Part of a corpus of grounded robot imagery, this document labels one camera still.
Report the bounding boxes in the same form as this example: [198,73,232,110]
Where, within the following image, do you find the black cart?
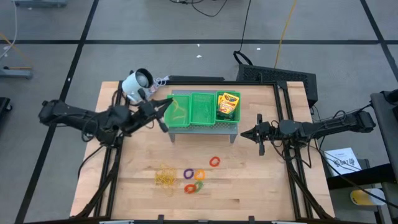
[369,90,398,184]

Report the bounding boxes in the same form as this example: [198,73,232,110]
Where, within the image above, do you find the black side shelf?
[326,163,398,190]

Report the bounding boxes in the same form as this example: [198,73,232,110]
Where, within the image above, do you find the yellow white round object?
[349,188,386,207]

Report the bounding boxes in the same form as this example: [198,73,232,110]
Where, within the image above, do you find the grey perforated metal riser shelf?
[167,89,239,144]

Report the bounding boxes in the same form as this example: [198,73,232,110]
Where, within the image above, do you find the white round camera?
[121,68,155,103]

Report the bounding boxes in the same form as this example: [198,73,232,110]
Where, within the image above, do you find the grey stand base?
[0,65,34,79]
[14,0,68,9]

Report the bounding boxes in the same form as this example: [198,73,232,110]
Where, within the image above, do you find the black aluminium table frame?
[70,80,336,224]

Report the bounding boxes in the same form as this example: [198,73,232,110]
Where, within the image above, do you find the black object on floor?
[0,96,13,125]

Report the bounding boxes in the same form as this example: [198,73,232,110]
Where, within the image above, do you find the white cable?
[144,76,170,103]

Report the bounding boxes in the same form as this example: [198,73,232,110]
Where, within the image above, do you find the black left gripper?
[133,88,174,134]

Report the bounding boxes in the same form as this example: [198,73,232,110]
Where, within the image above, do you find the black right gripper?
[240,113,279,157]

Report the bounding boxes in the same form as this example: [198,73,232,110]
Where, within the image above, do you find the white printed paper sheet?
[323,147,363,177]

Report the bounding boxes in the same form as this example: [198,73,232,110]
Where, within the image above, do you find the black cable with loop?
[233,0,253,65]

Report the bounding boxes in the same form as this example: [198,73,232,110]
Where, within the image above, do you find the yellow cable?
[274,0,298,68]

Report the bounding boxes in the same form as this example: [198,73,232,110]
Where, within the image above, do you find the black curved cable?
[169,0,229,18]

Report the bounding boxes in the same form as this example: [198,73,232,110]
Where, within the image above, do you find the yellow rubber band pile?
[154,163,178,197]

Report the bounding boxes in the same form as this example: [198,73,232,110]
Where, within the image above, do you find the green plastic mesh basket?
[215,90,242,124]
[189,92,218,126]
[164,94,192,128]

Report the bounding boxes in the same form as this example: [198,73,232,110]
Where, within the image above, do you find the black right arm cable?
[269,136,313,169]

